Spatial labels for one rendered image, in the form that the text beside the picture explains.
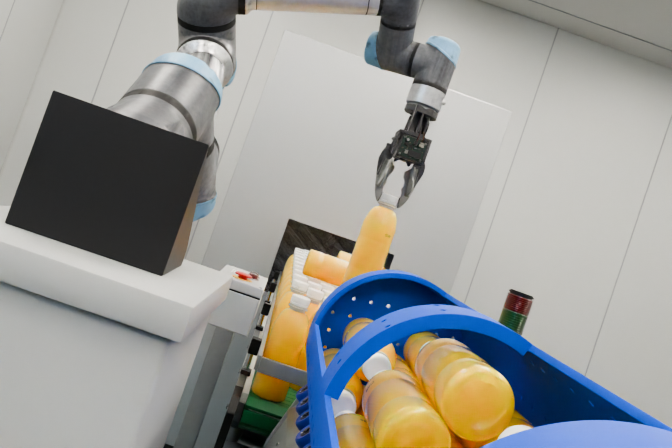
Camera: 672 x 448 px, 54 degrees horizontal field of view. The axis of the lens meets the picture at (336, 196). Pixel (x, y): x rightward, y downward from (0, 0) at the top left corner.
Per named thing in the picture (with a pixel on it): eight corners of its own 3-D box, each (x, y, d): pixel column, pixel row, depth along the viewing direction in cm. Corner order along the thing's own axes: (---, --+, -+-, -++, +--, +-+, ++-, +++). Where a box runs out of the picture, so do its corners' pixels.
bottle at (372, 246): (336, 278, 140) (365, 196, 141) (360, 285, 145) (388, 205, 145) (356, 287, 135) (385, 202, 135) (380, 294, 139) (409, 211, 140)
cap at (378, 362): (356, 362, 92) (357, 365, 90) (379, 346, 92) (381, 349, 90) (372, 384, 92) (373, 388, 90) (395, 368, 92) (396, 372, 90)
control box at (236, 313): (199, 321, 130) (216, 272, 130) (212, 305, 150) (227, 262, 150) (247, 337, 130) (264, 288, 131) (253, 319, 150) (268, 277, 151)
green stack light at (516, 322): (500, 329, 158) (507, 309, 158) (493, 324, 165) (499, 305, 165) (525, 337, 159) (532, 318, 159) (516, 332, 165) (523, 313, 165)
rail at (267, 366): (256, 371, 127) (262, 357, 127) (257, 370, 128) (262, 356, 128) (449, 436, 129) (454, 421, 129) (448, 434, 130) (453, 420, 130)
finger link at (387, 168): (367, 193, 135) (389, 154, 135) (364, 194, 140) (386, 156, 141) (380, 201, 135) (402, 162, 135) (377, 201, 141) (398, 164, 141)
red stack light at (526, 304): (507, 309, 158) (512, 294, 158) (499, 305, 165) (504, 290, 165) (532, 318, 159) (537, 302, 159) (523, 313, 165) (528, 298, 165)
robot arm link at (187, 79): (108, 80, 87) (148, 35, 97) (120, 161, 95) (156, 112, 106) (196, 96, 86) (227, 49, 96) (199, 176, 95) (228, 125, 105)
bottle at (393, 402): (420, 497, 62) (392, 429, 80) (466, 437, 62) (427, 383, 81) (361, 452, 61) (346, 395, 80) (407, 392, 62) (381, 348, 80)
